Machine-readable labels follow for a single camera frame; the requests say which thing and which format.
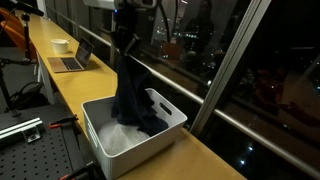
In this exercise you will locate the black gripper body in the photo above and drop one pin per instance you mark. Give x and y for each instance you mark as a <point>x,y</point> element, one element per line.
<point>126,26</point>

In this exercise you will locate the dark blue shirt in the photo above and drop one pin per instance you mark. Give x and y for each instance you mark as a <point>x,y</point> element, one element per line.
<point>133,96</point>

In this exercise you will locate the white towel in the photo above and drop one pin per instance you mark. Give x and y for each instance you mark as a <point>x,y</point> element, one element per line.
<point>118,138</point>

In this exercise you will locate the white plastic basket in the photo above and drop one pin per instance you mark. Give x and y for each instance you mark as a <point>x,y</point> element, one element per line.
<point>133,160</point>

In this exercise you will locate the open silver laptop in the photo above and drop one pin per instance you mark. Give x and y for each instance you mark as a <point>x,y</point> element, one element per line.
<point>68,63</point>

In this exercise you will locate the white bowl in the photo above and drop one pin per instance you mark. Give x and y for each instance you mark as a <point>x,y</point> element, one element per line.
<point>60,46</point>

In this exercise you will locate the horizontal metal window railing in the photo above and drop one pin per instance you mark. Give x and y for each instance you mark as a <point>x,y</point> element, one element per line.
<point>186,93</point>

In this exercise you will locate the black bag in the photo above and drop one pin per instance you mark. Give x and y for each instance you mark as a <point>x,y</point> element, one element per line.
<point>28,98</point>

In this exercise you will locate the orange chair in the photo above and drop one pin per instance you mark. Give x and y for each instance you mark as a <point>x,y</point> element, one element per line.
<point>13,28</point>

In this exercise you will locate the black perforated breadboard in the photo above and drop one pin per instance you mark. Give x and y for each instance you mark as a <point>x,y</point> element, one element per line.
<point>36,156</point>

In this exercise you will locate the black camera tripod stand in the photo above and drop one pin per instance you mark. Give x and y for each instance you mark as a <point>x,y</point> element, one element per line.
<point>26,36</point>

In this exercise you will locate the grey window frame pillar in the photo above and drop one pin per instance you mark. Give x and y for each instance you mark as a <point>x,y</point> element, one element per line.
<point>230,63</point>

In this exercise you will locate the aluminium profile rail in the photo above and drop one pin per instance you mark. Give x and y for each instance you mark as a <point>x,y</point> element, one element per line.
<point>18,128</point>

